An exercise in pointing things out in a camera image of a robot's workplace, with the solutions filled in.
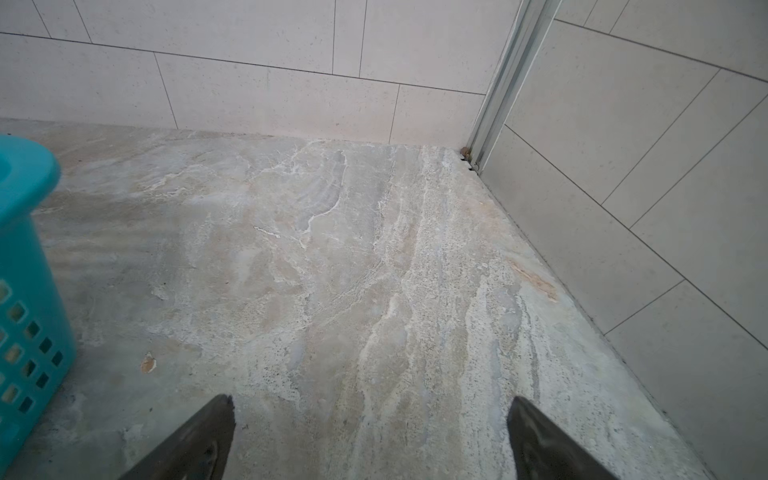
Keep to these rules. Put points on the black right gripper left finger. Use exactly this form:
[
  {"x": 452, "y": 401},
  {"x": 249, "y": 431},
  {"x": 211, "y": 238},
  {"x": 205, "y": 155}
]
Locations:
[{"x": 198, "y": 449}]

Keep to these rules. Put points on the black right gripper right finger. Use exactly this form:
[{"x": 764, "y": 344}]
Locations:
[{"x": 542, "y": 450}]

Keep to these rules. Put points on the teal plastic basket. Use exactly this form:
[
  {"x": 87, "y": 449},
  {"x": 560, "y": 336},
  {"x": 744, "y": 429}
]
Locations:
[{"x": 37, "y": 341}]

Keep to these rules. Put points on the aluminium corner post right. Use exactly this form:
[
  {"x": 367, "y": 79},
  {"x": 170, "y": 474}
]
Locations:
[{"x": 531, "y": 25}]

